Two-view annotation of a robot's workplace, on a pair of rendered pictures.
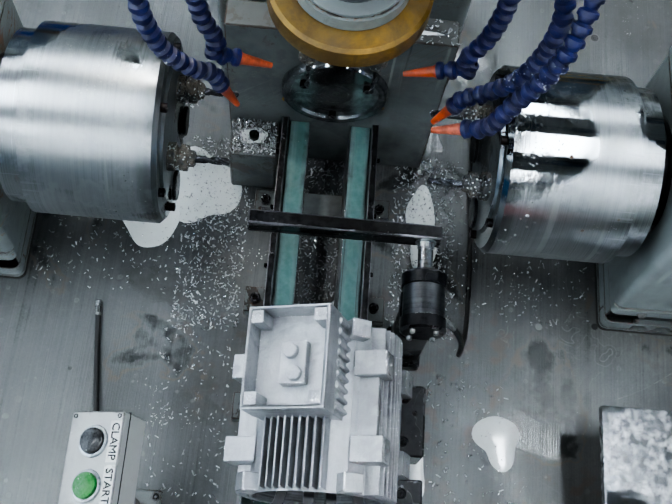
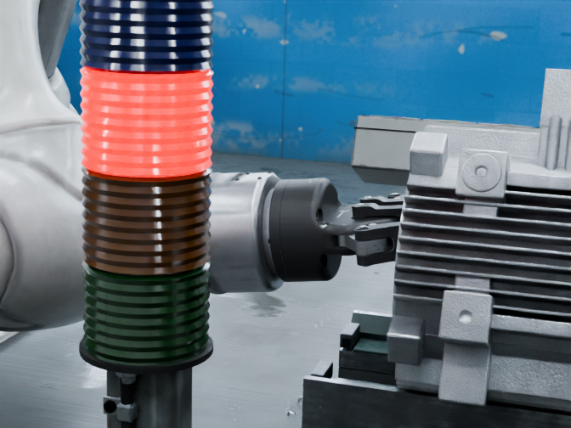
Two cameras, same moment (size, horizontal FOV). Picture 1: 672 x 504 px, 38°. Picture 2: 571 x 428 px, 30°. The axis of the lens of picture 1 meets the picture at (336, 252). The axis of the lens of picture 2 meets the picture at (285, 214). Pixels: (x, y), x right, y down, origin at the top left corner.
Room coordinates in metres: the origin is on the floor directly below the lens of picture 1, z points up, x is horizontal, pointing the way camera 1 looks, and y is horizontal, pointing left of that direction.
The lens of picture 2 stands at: (0.34, -0.75, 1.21)
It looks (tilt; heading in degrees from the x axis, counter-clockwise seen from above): 13 degrees down; 112
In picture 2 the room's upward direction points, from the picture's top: 2 degrees clockwise
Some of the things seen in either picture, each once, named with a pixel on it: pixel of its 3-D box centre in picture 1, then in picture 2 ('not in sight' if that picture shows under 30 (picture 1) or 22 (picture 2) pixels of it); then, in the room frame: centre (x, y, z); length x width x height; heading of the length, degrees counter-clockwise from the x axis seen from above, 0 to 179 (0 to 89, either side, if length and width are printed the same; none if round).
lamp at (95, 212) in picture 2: not in sight; (147, 212); (0.10, -0.32, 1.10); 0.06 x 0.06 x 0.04
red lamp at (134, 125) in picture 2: not in sight; (147, 116); (0.10, -0.32, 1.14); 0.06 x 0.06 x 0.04
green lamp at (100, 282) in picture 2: not in sight; (146, 304); (0.10, -0.32, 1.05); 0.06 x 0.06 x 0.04
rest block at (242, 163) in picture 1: (254, 152); not in sight; (0.67, 0.15, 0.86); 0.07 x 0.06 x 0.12; 96
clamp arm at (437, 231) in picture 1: (344, 229); not in sight; (0.50, -0.01, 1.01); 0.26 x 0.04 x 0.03; 96
